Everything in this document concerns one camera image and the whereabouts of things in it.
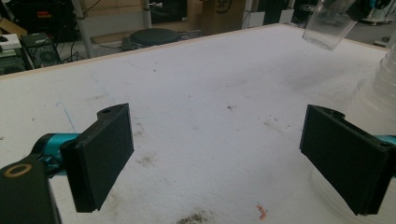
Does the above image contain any single clear plastic cup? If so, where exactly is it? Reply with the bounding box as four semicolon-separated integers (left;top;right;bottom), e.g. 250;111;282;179
301;0;359;51

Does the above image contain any grey metal stand leg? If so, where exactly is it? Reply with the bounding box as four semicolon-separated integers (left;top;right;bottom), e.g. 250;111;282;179
141;0;154;30
71;0;95;60

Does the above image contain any small pink scrap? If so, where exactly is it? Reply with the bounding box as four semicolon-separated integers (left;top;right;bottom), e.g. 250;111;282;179
256;203;269;220

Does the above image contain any brown cardboard box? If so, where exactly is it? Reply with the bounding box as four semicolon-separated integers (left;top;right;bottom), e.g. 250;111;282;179
200;0;248;35

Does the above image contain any black round stool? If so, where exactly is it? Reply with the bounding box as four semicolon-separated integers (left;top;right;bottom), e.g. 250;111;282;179
120;27;182;52

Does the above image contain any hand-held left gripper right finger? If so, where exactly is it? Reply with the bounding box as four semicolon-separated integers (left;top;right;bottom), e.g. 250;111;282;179
299;105;396;217

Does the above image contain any white foam mat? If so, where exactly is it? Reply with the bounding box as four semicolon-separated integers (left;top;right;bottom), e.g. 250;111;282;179
0;23;396;224

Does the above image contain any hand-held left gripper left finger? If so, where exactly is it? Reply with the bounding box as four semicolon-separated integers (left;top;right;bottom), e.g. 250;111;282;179
39;103;134;214

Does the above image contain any white box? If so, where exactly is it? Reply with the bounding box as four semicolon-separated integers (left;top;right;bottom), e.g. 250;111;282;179
0;33;22;51

